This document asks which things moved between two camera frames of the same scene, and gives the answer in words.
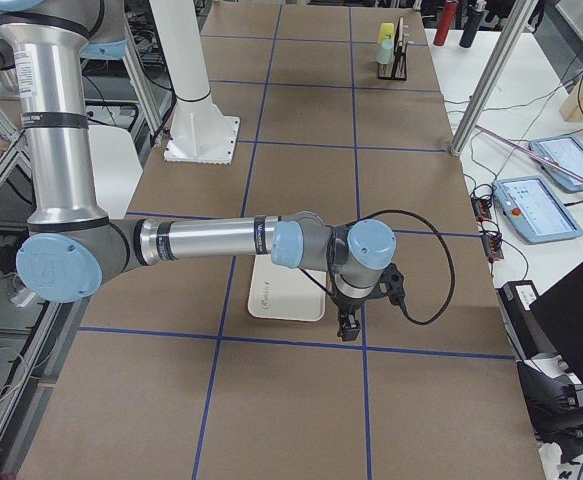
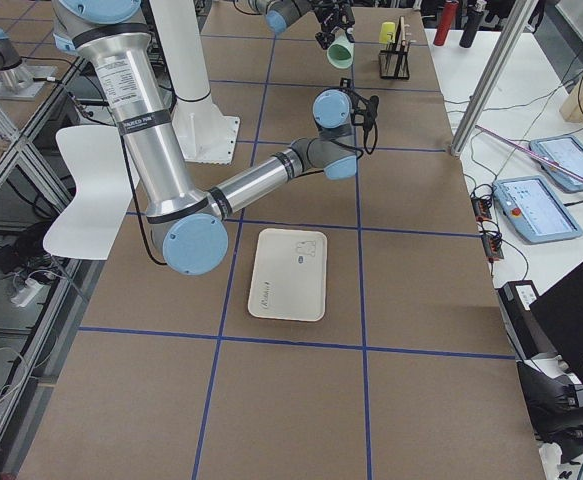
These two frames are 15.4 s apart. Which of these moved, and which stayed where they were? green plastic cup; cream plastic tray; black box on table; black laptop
Moved: green plastic cup
Stayed: black laptop; black box on table; cream plastic tray
